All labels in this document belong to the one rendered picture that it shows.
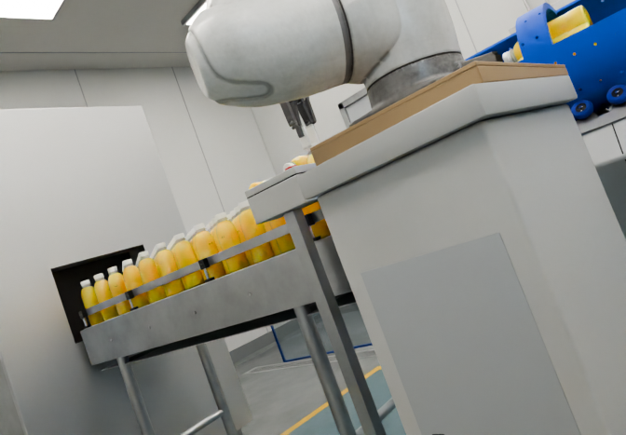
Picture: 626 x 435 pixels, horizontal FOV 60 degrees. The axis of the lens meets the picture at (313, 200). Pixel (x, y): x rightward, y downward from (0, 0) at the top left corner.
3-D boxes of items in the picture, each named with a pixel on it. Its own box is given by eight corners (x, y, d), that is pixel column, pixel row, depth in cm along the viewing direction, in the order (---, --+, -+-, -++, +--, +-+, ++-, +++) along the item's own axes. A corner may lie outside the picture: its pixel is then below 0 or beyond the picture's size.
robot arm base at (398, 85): (475, 70, 68) (460, 29, 69) (347, 134, 83) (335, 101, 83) (527, 73, 82) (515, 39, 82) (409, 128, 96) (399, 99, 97)
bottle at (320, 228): (327, 237, 166) (306, 180, 167) (335, 233, 159) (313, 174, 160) (306, 244, 163) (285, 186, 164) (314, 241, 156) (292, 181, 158)
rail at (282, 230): (348, 209, 148) (345, 198, 148) (80, 319, 246) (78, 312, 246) (349, 208, 149) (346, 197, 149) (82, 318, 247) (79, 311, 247)
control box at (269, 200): (306, 202, 139) (292, 165, 140) (255, 224, 152) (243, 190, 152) (329, 196, 147) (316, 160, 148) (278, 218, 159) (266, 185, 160)
